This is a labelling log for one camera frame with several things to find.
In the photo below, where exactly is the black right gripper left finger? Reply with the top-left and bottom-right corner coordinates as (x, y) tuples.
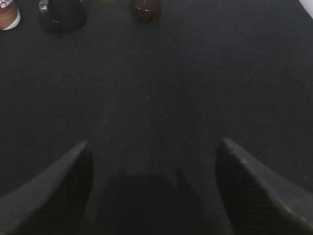
(0, 141), (94, 235)

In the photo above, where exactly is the brown Nescafe coffee bottle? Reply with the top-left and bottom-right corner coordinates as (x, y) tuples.
(0, 0), (21, 31)

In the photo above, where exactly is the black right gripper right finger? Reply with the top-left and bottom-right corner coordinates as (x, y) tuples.
(215, 139), (313, 235)

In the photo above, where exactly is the cola bottle red label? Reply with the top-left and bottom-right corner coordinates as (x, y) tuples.
(130, 0), (162, 23)

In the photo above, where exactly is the black mug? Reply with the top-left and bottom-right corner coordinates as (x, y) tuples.
(37, 0), (87, 33)

